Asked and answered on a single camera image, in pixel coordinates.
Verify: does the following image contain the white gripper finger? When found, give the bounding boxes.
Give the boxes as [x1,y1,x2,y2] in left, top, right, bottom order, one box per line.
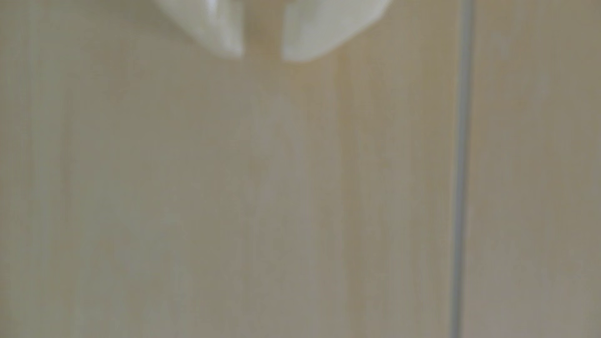
[155,0,245,59]
[281,0,393,63]

